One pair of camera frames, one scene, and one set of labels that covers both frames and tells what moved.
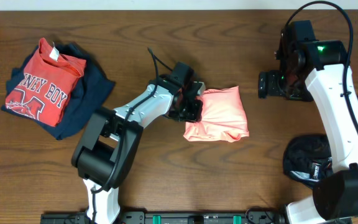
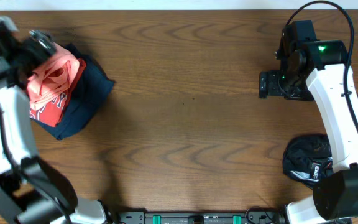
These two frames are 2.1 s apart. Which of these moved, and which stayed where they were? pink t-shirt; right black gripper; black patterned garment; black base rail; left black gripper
Moved: left black gripper; pink t-shirt
Stayed: black patterned garment; right black gripper; black base rail
